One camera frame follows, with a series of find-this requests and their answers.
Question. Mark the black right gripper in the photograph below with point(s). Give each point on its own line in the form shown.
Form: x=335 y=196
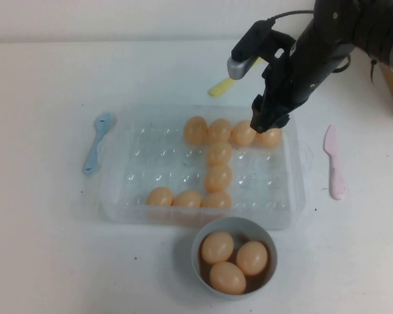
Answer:
x=298 y=78

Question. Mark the beige egg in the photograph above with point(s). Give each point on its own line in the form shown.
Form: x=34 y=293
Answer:
x=270 y=139
x=195 y=130
x=160 y=196
x=217 y=247
x=227 y=278
x=243 y=133
x=252 y=257
x=218 y=178
x=217 y=200
x=219 y=130
x=218 y=153
x=187 y=199

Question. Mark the clear plastic egg box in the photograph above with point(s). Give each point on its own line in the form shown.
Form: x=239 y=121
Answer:
x=163 y=163

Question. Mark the yellow plastic knife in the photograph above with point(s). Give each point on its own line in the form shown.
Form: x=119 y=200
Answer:
x=221 y=87

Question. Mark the pink plastic knife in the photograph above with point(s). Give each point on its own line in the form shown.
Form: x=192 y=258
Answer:
x=334 y=170

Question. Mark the white bowl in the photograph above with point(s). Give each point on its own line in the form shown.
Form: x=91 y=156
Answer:
x=196 y=258

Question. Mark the blue plastic spoon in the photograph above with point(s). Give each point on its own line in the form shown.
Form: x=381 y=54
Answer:
x=96 y=147

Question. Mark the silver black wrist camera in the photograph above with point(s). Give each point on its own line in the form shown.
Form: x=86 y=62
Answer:
x=245 y=49

